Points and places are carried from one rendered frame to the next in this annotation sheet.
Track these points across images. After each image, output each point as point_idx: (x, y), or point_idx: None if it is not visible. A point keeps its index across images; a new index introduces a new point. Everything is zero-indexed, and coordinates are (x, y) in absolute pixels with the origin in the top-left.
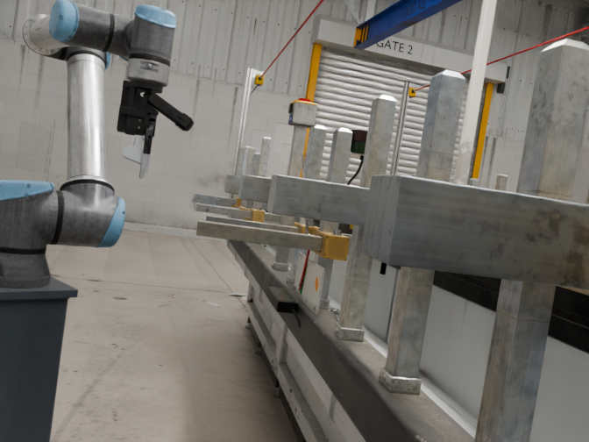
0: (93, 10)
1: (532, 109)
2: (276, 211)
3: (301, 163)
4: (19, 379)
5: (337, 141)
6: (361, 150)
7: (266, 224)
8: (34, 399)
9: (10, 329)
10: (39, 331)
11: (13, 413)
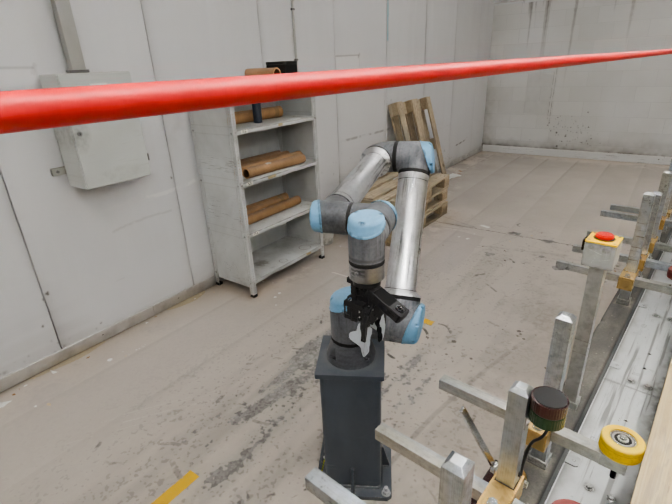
0: (333, 208)
1: None
2: None
3: (461, 415)
4: (352, 422)
5: (509, 401)
6: (535, 424)
7: (493, 404)
8: (364, 435)
9: (340, 394)
10: (360, 398)
11: (351, 440)
